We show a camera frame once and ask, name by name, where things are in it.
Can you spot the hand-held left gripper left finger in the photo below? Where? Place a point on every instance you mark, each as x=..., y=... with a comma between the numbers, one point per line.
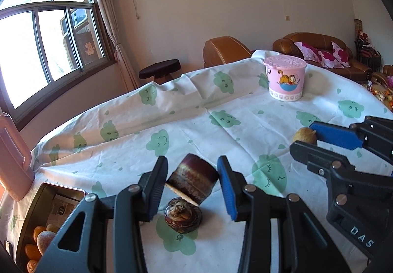
x=156, y=187

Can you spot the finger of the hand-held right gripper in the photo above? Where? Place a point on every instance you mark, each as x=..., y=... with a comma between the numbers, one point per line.
x=334, y=135
x=316, y=155

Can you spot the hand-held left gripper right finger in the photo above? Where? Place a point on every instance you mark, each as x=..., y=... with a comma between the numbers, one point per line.
x=228, y=190

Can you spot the brown kiwi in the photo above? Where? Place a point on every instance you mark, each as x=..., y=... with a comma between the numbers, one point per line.
x=304, y=136

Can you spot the dark water chestnut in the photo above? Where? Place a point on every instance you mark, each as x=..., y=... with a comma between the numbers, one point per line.
x=183, y=214

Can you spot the pink tin box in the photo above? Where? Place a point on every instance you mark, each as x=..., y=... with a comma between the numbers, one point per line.
x=33, y=208

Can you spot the small orange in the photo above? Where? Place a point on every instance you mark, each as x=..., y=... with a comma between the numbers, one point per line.
x=30, y=252

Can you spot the colourful wrapped snacks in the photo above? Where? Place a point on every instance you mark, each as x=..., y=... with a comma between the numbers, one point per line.
x=382, y=95

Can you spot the white cloud-print tablecloth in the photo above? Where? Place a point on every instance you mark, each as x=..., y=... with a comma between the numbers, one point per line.
x=215, y=125

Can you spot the pink cartoon cup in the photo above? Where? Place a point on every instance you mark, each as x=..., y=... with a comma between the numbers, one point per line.
x=285, y=76

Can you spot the pink floral pillow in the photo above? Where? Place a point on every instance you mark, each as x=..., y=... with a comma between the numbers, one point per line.
x=327, y=58
x=341, y=52
x=307, y=50

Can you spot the dark shelf with items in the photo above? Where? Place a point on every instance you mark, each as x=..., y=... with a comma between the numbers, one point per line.
x=365, y=42

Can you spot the brown leather sofa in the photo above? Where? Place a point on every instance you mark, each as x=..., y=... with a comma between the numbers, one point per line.
x=288, y=41

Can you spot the small yellow fruit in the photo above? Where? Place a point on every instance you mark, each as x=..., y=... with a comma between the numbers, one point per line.
x=52, y=227

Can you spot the dark round stool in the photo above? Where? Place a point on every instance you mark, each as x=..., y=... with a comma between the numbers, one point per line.
x=159, y=69

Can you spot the pink electric kettle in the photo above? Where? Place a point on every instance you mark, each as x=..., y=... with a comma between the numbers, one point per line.
x=12, y=156

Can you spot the window sticker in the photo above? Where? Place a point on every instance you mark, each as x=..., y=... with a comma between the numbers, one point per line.
x=89, y=49

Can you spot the pale tied curtain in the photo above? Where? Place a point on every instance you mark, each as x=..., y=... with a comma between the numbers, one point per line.
x=113, y=30

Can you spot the sliding glass window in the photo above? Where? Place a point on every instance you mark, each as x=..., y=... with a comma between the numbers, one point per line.
x=46, y=46

